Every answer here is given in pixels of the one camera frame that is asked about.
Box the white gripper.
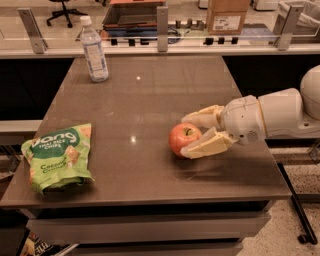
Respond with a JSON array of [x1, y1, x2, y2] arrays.
[[180, 95, 266, 159]]

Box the red apple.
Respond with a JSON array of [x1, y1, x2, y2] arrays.
[[169, 123, 202, 157]]

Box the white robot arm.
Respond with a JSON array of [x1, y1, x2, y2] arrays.
[[181, 66, 320, 159]]

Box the clear plastic water bottle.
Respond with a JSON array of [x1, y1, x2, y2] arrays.
[[80, 16, 109, 82]]

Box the upper grey drawer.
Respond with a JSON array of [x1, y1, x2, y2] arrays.
[[27, 212, 270, 244]]

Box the grey drawer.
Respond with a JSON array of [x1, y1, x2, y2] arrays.
[[27, 212, 270, 244], [68, 242, 243, 256]]

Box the cardboard box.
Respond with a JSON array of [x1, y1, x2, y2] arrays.
[[206, 0, 251, 35]]

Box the lower grey drawer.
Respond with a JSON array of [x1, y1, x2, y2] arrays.
[[68, 242, 243, 256]]

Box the black floor bar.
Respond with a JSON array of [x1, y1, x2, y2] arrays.
[[277, 163, 318, 245]]

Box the grey plastic tray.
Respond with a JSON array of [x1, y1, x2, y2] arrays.
[[103, 0, 166, 28]]

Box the green rice chips bag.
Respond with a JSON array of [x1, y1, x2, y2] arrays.
[[21, 123, 92, 194]]

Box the black office chair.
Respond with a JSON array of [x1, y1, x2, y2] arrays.
[[46, 0, 86, 28]]

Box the snack packet in drawer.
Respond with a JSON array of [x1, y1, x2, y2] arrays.
[[16, 231, 63, 256]]

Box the middle metal glass post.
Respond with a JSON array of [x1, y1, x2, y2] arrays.
[[157, 6, 168, 52]]

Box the metal glass post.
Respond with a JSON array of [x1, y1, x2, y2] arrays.
[[157, 6, 168, 52], [274, 5, 304, 51], [18, 8, 47, 54]]

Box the right metal glass post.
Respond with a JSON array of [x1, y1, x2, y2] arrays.
[[274, 5, 304, 51]]

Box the left metal glass post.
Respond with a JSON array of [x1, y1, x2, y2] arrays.
[[18, 8, 47, 54]]

